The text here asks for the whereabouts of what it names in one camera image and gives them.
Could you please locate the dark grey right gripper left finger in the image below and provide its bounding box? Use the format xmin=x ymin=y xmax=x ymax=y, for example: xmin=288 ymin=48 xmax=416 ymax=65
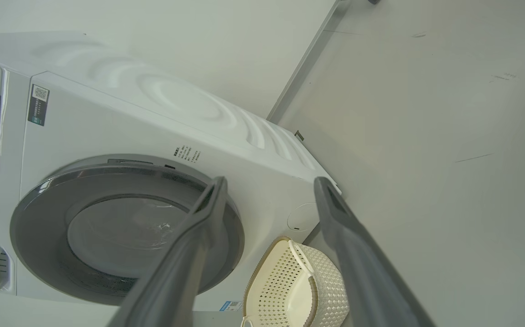
xmin=108 ymin=176 xmax=229 ymax=327

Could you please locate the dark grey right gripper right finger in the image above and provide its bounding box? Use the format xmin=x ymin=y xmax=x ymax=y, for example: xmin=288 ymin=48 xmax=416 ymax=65
xmin=313 ymin=176 xmax=435 ymax=327

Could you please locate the washing machine glass door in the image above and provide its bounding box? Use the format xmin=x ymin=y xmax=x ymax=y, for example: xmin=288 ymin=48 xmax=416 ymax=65
xmin=10 ymin=154 xmax=245 ymax=306

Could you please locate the cream perforated laundry basket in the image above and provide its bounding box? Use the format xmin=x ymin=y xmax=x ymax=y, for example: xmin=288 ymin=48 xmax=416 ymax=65
xmin=242 ymin=236 xmax=350 ymax=327

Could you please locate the white front-load washing machine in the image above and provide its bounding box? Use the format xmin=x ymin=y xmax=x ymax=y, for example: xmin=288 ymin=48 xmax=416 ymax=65
xmin=0 ymin=31 xmax=342 ymax=314

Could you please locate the dark QR info sticker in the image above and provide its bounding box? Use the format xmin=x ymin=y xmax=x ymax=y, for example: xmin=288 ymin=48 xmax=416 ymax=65
xmin=28 ymin=84 xmax=50 ymax=127

